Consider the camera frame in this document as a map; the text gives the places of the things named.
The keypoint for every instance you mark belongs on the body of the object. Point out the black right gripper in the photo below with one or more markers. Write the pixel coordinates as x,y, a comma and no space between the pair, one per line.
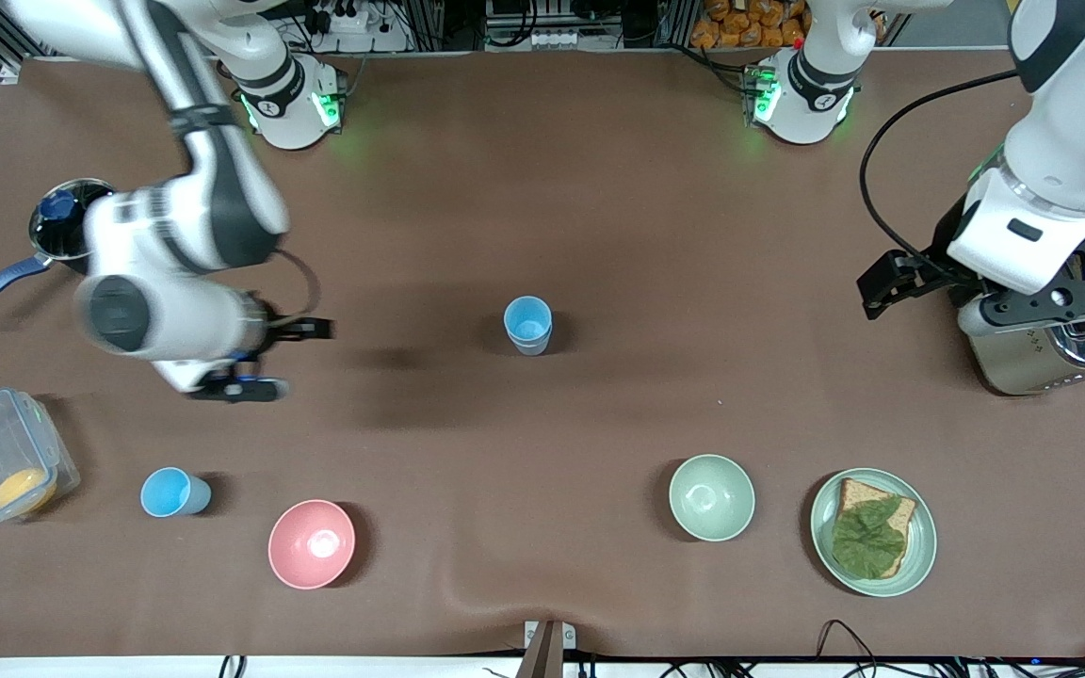
277,330

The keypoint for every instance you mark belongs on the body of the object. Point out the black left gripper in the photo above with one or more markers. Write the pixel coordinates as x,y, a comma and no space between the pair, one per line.
931,263

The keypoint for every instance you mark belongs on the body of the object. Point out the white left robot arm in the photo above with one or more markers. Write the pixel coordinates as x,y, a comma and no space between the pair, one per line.
1060,141

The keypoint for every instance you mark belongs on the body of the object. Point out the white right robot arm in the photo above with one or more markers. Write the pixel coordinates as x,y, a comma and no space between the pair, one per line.
213,198

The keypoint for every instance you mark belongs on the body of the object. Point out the silver beige toaster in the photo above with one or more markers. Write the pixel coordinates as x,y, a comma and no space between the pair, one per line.
1023,363

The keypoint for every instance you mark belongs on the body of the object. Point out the brown bread slice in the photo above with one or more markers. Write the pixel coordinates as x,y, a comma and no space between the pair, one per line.
858,492

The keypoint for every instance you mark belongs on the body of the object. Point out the pink bowl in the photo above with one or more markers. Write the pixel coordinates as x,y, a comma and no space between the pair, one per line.
311,544

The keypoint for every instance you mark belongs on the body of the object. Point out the green lettuce leaf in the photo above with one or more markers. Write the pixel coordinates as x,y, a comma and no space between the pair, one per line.
867,539

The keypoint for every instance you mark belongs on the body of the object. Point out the pale green plate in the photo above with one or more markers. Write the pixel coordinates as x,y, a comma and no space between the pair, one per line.
921,546

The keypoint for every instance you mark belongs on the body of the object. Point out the glass lid with blue knob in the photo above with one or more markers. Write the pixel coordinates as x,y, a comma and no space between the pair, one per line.
57,221

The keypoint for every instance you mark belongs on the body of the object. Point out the brown table cover mat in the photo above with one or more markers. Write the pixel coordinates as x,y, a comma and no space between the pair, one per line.
542,188

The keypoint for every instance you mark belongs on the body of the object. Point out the pale green bowl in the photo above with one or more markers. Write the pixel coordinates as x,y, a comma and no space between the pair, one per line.
712,497

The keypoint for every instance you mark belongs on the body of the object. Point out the bag of orange buns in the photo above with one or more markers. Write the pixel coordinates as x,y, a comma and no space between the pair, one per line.
740,24

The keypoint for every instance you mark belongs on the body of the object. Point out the white power strip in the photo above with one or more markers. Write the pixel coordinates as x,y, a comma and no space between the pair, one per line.
349,19
557,40

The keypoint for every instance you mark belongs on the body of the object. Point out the orange food piece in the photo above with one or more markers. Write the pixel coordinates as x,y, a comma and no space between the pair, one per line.
23,490

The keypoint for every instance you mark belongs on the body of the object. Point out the metal table edge clamp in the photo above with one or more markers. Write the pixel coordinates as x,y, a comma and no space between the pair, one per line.
547,645

